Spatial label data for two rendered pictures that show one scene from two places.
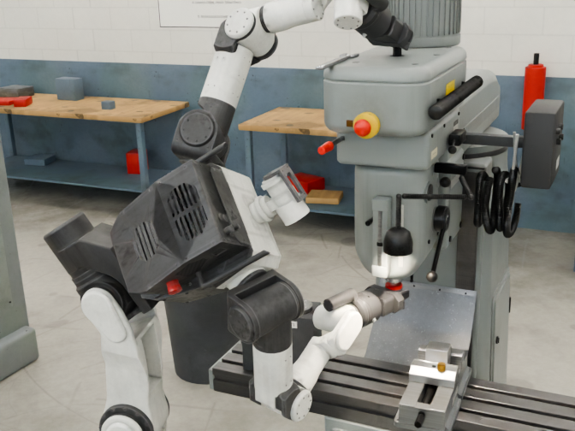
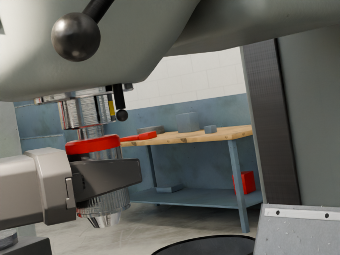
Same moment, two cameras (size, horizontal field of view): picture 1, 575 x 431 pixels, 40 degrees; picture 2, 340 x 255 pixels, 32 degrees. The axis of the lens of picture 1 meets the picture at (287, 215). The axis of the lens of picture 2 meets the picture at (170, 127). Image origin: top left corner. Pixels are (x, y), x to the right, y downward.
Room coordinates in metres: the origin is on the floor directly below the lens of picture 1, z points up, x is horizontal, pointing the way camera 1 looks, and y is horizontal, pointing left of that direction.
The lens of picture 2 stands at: (1.56, -0.57, 1.29)
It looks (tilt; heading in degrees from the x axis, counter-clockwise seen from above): 3 degrees down; 25
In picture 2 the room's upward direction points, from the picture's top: 9 degrees counter-clockwise
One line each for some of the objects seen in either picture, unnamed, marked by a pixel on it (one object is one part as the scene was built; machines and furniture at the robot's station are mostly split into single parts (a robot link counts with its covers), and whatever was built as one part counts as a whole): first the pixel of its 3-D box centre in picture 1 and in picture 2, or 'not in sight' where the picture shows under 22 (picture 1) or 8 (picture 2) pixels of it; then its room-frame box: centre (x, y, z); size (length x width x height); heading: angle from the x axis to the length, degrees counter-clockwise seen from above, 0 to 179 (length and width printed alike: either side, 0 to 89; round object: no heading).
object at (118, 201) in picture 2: not in sight; (98, 181); (1.99, -0.29, 1.23); 0.05 x 0.05 x 0.06
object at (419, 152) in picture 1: (400, 133); not in sight; (2.03, -0.31, 1.68); 0.34 x 0.24 x 0.10; 155
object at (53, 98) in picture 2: not in sight; (84, 93); (1.99, -0.29, 1.31); 0.09 x 0.09 x 0.01
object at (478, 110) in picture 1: (442, 109); not in sight; (2.44, -0.50, 1.66); 0.80 x 0.23 x 0.20; 155
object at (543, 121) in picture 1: (544, 143); not in sight; (2.12, -0.72, 1.62); 0.20 x 0.09 x 0.21; 155
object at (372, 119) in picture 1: (366, 125); not in sight; (1.78, -0.19, 1.76); 0.06 x 0.02 x 0.06; 65
